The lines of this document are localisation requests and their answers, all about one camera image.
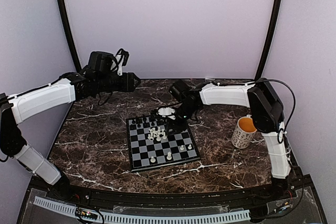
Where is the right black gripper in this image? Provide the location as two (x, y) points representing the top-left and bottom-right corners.
(165, 102), (198, 135)

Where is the black frame post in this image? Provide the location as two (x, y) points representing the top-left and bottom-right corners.
(57, 0), (82, 72)
(254, 0), (281, 80)

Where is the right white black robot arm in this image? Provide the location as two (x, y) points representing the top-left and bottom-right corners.
(157, 78), (291, 200)

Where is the white chess piece pile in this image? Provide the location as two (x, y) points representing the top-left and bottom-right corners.
(147, 127), (167, 142)

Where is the left black frame post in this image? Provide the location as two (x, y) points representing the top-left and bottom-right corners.
(57, 0), (82, 72)

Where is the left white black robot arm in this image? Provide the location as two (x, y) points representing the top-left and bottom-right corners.
(1, 48), (141, 201)

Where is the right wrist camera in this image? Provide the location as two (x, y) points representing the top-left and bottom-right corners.
(156, 107), (176, 120)

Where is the black grey chessboard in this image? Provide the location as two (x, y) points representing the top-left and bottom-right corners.
(126, 115), (201, 173)

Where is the white slotted cable duct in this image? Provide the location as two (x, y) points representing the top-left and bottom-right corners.
(33, 196), (250, 223)

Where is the black front rail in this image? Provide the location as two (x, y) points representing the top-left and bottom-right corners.
(47, 184), (299, 209)

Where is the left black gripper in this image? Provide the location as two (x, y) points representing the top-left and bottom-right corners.
(96, 72), (140, 92)

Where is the white patterned mug yellow inside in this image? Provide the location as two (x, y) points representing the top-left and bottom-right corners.
(231, 115), (257, 149)

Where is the right black frame post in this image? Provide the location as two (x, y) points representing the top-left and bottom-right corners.
(254, 0), (281, 80)

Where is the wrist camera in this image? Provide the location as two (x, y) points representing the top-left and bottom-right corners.
(156, 107), (176, 120)
(115, 48), (129, 76)

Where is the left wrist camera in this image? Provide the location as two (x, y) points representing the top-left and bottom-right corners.
(115, 48), (129, 76)

